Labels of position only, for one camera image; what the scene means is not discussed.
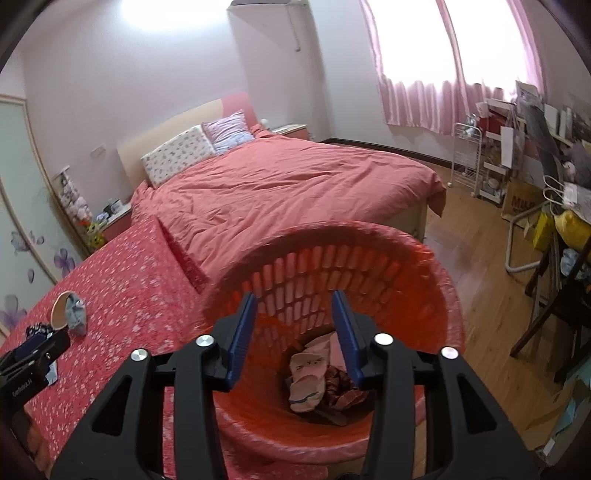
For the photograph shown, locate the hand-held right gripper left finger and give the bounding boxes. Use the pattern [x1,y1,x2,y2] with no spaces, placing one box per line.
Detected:
[50,291,258,480]

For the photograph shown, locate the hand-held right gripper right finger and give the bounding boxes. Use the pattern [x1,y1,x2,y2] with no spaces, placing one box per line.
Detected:
[331,290,541,480]

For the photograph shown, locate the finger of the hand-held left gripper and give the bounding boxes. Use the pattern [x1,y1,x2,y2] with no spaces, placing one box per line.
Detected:
[0,329,72,377]

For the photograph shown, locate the pink cloth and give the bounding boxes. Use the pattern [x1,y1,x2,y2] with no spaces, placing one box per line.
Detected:
[305,335,356,370]

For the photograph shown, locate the tan curved pad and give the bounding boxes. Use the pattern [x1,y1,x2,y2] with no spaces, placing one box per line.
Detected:
[50,291,72,330]

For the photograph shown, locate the dark red patterned cloth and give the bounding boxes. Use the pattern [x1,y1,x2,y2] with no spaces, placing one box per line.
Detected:
[323,367,370,411]

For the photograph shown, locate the pale blue-green sock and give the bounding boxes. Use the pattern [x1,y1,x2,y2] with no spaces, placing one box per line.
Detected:
[65,296,88,336]

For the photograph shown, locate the cream sock with face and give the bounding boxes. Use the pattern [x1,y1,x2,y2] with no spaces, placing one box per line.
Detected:
[288,352,331,414]

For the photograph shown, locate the orange plastic laundry basket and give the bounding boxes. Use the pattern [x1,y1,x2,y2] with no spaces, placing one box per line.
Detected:
[201,220,467,462]

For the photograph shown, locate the red floral tablecloth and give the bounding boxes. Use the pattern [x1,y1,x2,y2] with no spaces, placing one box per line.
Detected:
[0,215,241,480]

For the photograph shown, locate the flower print wardrobe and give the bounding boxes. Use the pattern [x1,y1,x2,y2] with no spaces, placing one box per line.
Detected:
[0,95,88,342]

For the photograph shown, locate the pink nightstand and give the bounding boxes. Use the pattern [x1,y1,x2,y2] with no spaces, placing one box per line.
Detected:
[95,203,134,243]
[270,124,310,141]

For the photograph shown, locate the plush toy display tube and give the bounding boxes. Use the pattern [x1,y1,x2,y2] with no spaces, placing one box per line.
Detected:
[53,166,105,252]

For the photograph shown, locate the bed with coral duvet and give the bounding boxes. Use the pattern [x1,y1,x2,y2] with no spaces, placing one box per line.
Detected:
[130,129,448,296]

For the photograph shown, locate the white printed pillow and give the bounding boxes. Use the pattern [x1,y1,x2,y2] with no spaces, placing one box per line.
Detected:
[141,124,217,188]

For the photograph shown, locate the dark wooden chair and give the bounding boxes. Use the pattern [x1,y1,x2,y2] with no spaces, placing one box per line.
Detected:
[510,240,591,384]

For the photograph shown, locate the pink striped pillow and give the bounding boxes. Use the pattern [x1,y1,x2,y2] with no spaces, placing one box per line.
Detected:
[202,109,256,154]

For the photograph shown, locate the white storage cart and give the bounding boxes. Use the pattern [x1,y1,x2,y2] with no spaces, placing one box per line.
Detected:
[478,134,513,204]

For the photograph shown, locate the brown cardboard box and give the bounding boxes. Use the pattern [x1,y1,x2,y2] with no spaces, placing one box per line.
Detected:
[501,178,543,220]

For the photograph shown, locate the beige bed headboard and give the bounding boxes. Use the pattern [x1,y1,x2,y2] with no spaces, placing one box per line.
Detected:
[116,91,252,190]

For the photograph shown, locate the yellow bag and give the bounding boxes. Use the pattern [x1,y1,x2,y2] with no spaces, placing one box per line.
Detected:
[531,210,591,252]

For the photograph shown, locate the pink curtain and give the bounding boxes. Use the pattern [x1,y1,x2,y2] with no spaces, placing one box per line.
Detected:
[360,0,546,134]

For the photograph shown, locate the white air conditioner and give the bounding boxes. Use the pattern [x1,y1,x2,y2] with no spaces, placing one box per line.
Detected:
[228,0,310,7]

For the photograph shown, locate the white metal tube frame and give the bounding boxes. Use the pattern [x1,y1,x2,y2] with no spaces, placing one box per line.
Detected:
[505,208,555,274]

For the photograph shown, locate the white wire rack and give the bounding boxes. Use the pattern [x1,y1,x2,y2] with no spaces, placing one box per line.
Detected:
[450,121,485,197]

